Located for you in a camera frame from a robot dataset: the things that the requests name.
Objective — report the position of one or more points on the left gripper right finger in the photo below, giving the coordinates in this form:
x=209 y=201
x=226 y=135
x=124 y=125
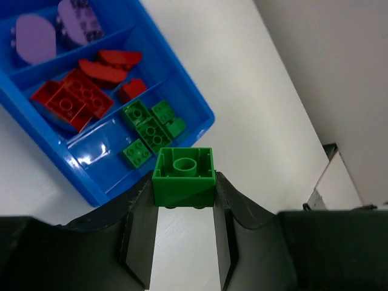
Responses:
x=297 y=250

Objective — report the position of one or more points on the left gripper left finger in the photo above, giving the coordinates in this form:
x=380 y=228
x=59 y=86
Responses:
x=109 y=248

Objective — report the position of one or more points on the green lego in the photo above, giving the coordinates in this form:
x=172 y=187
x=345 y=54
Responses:
x=184 y=177
x=163 y=112

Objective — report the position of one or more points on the green small lego brick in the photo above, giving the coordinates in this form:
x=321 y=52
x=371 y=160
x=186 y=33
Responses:
x=174 y=127

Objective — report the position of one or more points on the red round lego brick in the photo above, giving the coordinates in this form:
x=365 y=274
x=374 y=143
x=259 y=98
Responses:
x=61 y=107

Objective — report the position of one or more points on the small red lego brick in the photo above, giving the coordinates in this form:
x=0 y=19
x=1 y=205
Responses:
x=131 y=90

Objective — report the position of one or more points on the purple base lego brick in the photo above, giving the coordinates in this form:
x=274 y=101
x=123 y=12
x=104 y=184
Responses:
x=77 y=24

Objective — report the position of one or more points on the purple round lego brick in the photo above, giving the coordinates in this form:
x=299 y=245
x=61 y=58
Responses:
x=33 y=40

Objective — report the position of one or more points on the blue divided plastic tray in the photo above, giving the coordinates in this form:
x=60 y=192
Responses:
x=91 y=159

